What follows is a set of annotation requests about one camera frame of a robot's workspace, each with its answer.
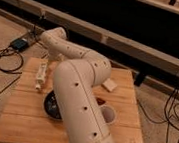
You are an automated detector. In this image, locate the black bowl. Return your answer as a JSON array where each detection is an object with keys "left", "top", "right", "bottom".
[{"left": 43, "top": 91, "right": 62, "bottom": 120}]

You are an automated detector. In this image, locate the white tube bottle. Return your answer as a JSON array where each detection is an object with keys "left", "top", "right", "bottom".
[{"left": 35, "top": 62, "right": 48, "bottom": 91}]

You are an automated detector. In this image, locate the wooden rail beam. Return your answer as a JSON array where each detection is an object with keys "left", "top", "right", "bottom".
[{"left": 1, "top": 0, "right": 179, "bottom": 75}]

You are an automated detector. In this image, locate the black floor cables right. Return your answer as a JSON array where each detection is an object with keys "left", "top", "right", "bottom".
[{"left": 132, "top": 72, "right": 179, "bottom": 143}]

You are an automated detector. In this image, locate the black power adapter box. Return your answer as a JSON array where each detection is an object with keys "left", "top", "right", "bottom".
[{"left": 10, "top": 38, "right": 29, "bottom": 52}]

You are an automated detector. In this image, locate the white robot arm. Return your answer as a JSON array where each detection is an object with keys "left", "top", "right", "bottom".
[{"left": 40, "top": 27, "right": 115, "bottom": 143}]

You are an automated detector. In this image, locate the dark red small object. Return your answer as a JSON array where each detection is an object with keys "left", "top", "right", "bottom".
[{"left": 96, "top": 98, "right": 106, "bottom": 106}]

